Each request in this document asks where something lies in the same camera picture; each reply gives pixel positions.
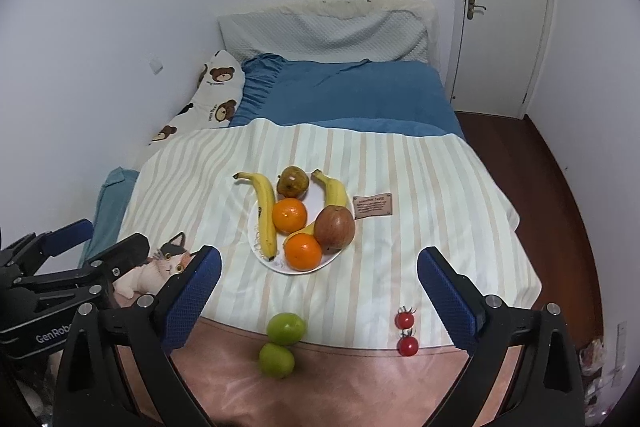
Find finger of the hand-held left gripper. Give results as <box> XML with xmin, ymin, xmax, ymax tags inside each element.
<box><xmin>0</xmin><ymin>219</ymin><xmax>94</xmax><ymax>278</ymax></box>
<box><xmin>12</xmin><ymin>233</ymin><xmax>152</xmax><ymax>304</ymax></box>

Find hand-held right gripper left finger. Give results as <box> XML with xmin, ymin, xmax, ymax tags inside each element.
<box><xmin>52</xmin><ymin>245</ymin><xmax>222</xmax><ymax>427</ymax></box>

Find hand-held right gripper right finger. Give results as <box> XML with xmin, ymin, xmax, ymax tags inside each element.
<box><xmin>417</xmin><ymin>246</ymin><xmax>586</xmax><ymax>427</ymax></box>

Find white plate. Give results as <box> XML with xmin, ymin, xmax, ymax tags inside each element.
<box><xmin>248</xmin><ymin>202</ymin><xmax>351</xmax><ymax>276</ymax></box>

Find banana with dark sticker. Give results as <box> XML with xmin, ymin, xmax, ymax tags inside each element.
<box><xmin>232</xmin><ymin>172</ymin><xmax>279</xmax><ymax>263</ymax></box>

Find orange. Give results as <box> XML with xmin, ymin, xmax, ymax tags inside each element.
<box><xmin>271</xmin><ymin>197</ymin><xmax>308</xmax><ymax>235</ymax></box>
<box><xmin>283</xmin><ymin>232</ymin><xmax>323</xmax><ymax>272</ymax></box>

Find red apple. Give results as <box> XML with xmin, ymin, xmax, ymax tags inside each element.
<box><xmin>313</xmin><ymin>205</ymin><xmax>356</xmax><ymax>254</ymax></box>

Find plain yellow banana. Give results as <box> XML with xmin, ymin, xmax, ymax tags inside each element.
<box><xmin>286</xmin><ymin>169</ymin><xmax>349</xmax><ymax>244</ymax></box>

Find brown-green pear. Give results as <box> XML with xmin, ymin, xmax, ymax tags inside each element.
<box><xmin>276</xmin><ymin>165</ymin><xmax>310</xmax><ymax>200</ymax></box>

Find red cherry tomato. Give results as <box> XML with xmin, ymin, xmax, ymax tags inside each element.
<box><xmin>396</xmin><ymin>329</ymin><xmax>420</xmax><ymax>357</ymax></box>
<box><xmin>394</xmin><ymin>306</ymin><xmax>417</xmax><ymax>330</ymax></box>

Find teal velvet bed cover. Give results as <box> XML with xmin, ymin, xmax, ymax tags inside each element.
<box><xmin>80</xmin><ymin>167</ymin><xmax>141</xmax><ymax>268</ymax></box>

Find green apple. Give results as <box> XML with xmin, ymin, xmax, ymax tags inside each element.
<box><xmin>258</xmin><ymin>342</ymin><xmax>296</xmax><ymax>379</ymax></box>
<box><xmin>266</xmin><ymin>312</ymin><xmax>307</xmax><ymax>347</ymax></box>

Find brown blanket label patch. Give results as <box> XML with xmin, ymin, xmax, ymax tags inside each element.
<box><xmin>352</xmin><ymin>193</ymin><xmax>394</xmax><ymax>220</ymax></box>

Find striped cat printed blanket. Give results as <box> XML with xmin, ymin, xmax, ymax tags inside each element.
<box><xmin>112</xmin><ymin>118</ymin><xmax>542</xmax><ymax>427</ymax></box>

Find crumpled plastic packets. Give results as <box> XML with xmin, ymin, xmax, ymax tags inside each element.
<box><xmin>580</xmin><ymin>339</ymin><xmax>621</xmax><ymax>408</ymax></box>

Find bear printed pillow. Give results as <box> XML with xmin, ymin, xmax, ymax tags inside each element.
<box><xmin>147</xmin><ymin>49</ymin><xmax>247</xmax><ymax>146</ymax></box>

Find blue quilt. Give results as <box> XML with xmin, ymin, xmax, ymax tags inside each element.
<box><xmin>227</xmin><ymin>53</ymin><xmax>466</xmax><ymax>140</ymax></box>

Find grey textured pillow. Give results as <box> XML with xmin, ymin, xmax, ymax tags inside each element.
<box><xmin>216</xmin><ymin>9</ymin><xmax>431</xmax><ymax>64</ymax></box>

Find white door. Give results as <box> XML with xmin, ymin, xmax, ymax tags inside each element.
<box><xmin>445</xmin><ymin>0</ymin><xmax>557</xmax><ymax>120</ymax></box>

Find white wall outlet strip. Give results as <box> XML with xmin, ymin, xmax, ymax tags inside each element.
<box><xmin>615</xmin><ymin>319</ymin><xmax>628</xmax><ymax>370</ymax></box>

